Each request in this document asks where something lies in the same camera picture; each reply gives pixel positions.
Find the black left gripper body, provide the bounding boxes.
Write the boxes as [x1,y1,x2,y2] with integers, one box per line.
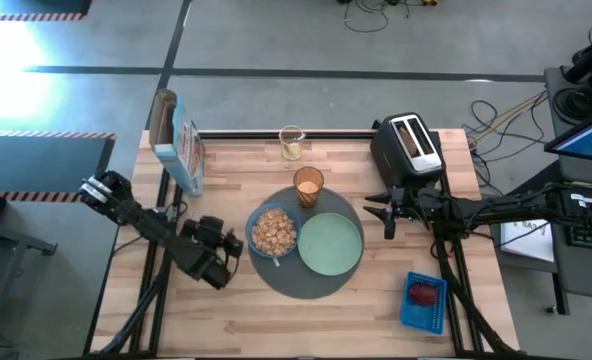
[179,214,237,261]

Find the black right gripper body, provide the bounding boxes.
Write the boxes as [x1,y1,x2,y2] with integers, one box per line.
[388,185,435,228]

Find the light blue bowl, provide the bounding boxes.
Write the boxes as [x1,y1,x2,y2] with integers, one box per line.
[245,202,303,259]

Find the pale green plate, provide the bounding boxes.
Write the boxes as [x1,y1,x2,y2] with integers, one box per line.
[297,212,365,277]

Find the reddish brown pastry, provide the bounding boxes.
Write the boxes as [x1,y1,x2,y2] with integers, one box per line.
[407,282,440,308]

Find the light blue cinnamon cereal box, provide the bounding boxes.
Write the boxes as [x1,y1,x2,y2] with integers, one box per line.
[148,88,207,197]

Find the black toaster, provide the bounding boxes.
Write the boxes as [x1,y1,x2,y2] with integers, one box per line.
[369,112,447,190]

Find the cinnamon cereal squares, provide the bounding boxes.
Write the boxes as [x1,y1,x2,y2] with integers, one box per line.
[251,207,299,255]

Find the brown toast slice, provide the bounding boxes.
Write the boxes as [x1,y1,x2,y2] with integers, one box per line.
[398,123,421,159]

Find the round grey woven placemat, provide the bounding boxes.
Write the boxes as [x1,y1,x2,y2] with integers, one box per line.
[247,185,366,301]

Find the amber faceted tumbler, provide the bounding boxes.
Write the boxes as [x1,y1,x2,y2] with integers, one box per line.
[292,166,326,209]

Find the clear glass cup with juice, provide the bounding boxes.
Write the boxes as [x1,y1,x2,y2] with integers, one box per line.
[278,124,307,162]

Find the blue plastic basket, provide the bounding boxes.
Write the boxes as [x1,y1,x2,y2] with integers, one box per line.
[399,271,449,336]

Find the white paper sheet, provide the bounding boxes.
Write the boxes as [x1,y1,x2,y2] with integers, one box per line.
[499,218,556,264]

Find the dark platform with hazard tape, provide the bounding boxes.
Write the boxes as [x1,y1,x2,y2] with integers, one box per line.
[0,130,118,204]

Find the grey side desk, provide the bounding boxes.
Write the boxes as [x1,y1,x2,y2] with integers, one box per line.
[543,64,592,316]

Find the computer monitor with blue screen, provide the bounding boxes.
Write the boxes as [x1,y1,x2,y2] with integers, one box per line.
[544,105,592,166]

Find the bundle of floor cables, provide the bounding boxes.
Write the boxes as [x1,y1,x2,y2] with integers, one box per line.
[467,91,551,197]

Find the black floor cable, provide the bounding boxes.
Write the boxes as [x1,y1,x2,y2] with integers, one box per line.
[342,0,413,34]

